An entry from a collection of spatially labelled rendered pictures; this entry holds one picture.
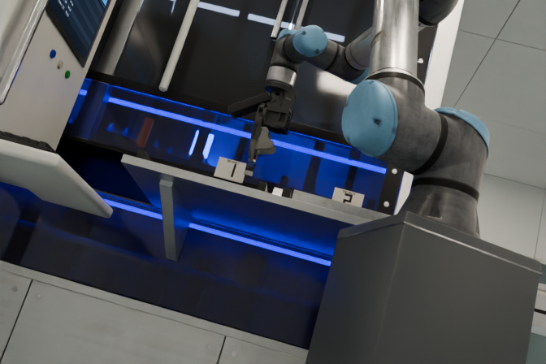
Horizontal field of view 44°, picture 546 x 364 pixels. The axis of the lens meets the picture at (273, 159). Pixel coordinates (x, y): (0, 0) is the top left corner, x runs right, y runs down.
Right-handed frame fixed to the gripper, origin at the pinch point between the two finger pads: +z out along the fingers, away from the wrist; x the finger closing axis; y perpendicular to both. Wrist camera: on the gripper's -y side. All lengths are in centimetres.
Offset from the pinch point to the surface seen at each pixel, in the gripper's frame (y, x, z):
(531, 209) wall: 162, 511, -125
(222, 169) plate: -11.3, 17.6, 1.6
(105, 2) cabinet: -55, 3, -36
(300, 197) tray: 17.3, -15.7, 10.1
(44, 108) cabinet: -54, -9, 2
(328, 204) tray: 23.9, -15.0, 10.1
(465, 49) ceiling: 59, 280, -169
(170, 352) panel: -10, 13, 53
